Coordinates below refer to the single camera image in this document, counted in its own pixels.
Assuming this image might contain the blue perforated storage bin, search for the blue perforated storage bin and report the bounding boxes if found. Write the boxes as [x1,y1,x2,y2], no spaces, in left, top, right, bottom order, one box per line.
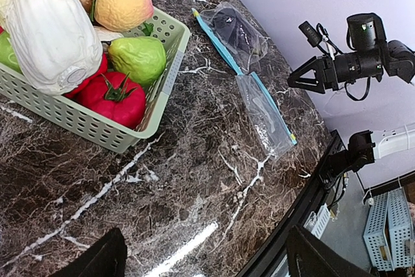
[363,187,414,271]

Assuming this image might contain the red tomato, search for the red tomato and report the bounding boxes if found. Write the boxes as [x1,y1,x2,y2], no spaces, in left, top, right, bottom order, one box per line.
[76,71,147,129]

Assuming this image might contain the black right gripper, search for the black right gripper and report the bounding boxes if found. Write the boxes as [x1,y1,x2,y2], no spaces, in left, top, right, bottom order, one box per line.
[287,56,339,94]

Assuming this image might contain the orange pink peach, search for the orange pink peach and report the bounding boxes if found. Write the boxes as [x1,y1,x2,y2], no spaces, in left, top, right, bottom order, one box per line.
[94,0,154,32]

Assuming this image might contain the yellow napa cabbage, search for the yellow napa cabbage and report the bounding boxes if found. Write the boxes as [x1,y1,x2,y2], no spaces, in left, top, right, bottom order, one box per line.
[1,0,103,95]

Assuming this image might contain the clear zip bag blue zipper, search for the clear zip bag blue zipper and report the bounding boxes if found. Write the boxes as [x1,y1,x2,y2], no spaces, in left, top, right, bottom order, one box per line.
[192,2,268,75]

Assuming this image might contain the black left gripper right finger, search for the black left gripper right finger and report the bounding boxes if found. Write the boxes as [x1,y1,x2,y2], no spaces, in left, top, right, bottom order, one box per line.
[287,225,371,277]

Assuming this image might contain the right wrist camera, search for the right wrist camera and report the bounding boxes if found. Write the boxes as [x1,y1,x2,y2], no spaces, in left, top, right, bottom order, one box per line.
[298,21,335,60]

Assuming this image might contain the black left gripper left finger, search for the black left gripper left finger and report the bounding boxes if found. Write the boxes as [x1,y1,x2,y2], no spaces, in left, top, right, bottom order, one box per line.
[51,228,127,277]

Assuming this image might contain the purple eggplant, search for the purple eggplant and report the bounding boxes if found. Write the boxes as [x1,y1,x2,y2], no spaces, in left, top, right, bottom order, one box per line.
[212,8,262,56]

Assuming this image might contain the black front rail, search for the black front rail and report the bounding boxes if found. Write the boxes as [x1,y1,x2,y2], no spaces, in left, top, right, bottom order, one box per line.
[237,130,344,277]

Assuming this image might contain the red bell pepper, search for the red bell pepper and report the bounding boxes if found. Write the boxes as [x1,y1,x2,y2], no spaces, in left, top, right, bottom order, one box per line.
[63,53,109,99]

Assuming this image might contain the pale green plastic basket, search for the pale green plastic basket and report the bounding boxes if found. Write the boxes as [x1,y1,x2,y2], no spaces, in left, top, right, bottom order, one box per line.
[1,8,190,153]

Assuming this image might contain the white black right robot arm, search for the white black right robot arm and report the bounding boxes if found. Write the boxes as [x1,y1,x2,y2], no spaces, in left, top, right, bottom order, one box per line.
[287,13,414,178]

